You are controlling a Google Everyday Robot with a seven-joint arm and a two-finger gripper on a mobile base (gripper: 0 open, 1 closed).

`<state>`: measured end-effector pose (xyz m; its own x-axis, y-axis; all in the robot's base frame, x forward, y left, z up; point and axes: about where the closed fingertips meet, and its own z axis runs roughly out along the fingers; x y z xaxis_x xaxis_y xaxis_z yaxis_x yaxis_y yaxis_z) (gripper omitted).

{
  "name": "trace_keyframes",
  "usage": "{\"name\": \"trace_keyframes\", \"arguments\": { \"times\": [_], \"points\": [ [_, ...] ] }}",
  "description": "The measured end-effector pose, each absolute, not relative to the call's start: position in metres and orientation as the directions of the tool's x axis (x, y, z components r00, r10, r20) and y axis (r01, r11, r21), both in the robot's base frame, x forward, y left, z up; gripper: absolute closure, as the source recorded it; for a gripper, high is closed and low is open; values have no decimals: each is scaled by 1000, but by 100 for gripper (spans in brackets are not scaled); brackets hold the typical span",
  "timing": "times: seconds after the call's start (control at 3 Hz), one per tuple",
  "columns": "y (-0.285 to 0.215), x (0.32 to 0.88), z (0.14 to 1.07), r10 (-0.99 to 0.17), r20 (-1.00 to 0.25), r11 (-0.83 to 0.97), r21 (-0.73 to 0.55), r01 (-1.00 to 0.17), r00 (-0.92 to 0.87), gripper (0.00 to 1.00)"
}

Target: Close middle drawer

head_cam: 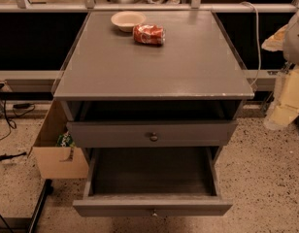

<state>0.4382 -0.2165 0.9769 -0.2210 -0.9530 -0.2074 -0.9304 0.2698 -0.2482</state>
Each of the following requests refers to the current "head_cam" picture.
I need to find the grey drawer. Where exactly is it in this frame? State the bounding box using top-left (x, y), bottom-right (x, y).
top-left (73, 148), bottom-right (232, 216)
top-left (65, 100), bottom-right (239, 149)

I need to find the grey top drawer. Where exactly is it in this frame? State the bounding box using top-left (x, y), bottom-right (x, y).
top-left (65, 100), bottom-right (239, 149)

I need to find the grey drawer cabinet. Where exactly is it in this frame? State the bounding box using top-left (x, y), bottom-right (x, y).
top-left (50, 10), bottom-right (255, 153)

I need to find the crushed red soda can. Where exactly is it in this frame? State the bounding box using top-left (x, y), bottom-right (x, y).
top-left (133, 24), bottom-right (165, 46)

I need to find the beige bowl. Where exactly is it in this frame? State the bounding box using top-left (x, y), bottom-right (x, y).
top-left (111, 11), bottom-right (147, 33)

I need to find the green snack bag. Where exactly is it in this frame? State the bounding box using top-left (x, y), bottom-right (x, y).
top-left (56, 132), bottom-right (75, 148)

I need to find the cardboard box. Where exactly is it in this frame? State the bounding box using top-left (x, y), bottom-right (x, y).
top-left (32, 101), bottom-right (88, 179)

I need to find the black power adapter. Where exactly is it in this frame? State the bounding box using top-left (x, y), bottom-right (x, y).
top-left (13, 103), bottom-right (31, 110)

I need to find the white cable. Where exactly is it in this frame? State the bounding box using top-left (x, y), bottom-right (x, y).
top-left (240, 1), bottom-right (262, 88)

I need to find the black metal frame base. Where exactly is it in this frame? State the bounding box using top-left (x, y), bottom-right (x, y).
top-left (0, 179), bottom-right (53, 233)

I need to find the black cable on floor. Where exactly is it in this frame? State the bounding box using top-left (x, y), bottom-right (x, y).
top-left (0, 83), bottom-right (37, 145)

